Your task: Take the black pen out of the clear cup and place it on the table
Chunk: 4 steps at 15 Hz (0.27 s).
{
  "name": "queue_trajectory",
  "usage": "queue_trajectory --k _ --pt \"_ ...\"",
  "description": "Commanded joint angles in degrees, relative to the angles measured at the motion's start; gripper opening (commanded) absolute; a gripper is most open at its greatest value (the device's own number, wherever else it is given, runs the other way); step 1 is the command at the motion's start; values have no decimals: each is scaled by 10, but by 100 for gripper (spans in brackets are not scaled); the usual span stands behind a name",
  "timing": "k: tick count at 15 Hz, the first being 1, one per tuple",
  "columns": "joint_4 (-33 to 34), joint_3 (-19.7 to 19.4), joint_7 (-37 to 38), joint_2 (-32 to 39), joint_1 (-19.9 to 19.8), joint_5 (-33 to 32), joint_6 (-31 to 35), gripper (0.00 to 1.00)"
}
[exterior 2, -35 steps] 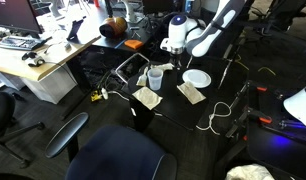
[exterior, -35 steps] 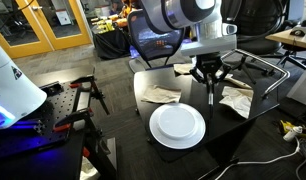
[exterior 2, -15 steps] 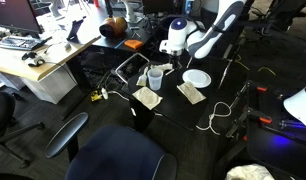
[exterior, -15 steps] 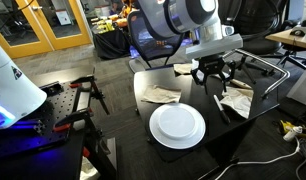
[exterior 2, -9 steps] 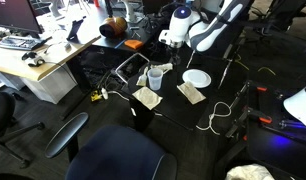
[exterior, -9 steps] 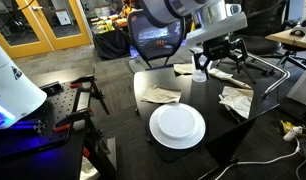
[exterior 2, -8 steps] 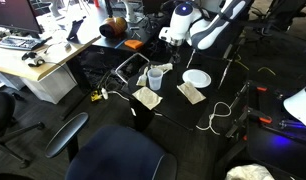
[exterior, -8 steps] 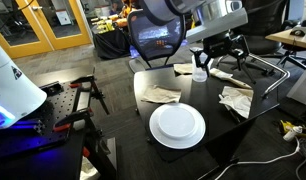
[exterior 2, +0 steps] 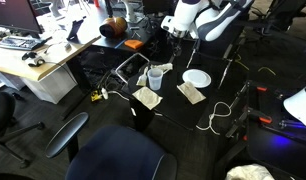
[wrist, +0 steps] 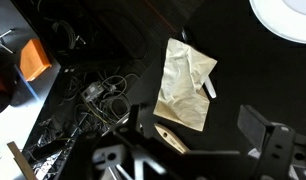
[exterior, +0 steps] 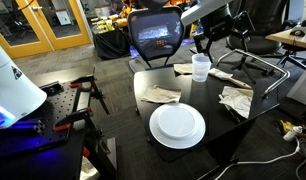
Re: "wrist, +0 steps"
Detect crumpled brown paper bag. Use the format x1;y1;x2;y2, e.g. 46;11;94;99
152;37;218;132

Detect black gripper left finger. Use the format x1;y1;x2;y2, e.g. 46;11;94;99
127;103;143;133

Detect orange block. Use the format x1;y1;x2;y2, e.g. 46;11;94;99
19;38;53;83

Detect tangled cable bundle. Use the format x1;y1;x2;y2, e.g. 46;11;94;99
64;71;141;133

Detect grey power adapter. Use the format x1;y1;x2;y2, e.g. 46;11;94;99
80;81;106;103

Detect white round plate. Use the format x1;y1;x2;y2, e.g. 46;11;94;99
248;0;306;45

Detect white pen with black cap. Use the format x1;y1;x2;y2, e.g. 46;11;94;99
203;75;218;100

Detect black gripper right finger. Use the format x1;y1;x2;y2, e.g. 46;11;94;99
237;104;275;152

